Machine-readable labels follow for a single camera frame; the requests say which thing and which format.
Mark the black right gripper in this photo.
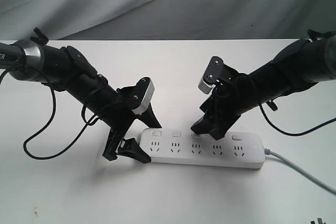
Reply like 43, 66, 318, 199
191, 65, 258, 140

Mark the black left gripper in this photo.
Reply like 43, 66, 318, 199
93, 82, 162, 164

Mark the white five-outlet power strip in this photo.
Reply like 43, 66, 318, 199
140, 129, 266, 169

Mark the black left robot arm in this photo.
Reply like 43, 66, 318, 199
1, 28, 161, 164

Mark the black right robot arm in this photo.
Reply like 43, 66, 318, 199
191, 29, 335, 140

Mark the grey backdrop cloth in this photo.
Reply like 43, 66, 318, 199
1, 0, 335, 40

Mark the black object at bottom edge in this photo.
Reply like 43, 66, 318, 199
310, 218, 326, 224

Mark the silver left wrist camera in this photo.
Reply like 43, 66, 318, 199
128, 77, 155, 115

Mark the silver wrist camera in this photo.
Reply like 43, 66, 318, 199
198, 56, 224, 94
128, 77, 155, 115

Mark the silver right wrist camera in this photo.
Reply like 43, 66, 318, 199
198, 56, 224, 94

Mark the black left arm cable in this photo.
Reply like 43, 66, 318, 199
0, 69, 106, 161

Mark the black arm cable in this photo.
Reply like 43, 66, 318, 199
0, 69, 106, 161
258, 103, 336, 137

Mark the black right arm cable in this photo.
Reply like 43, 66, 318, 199
258, 103, 336, 137

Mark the grey power cord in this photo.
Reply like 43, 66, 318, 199
263, 147, 336, 192

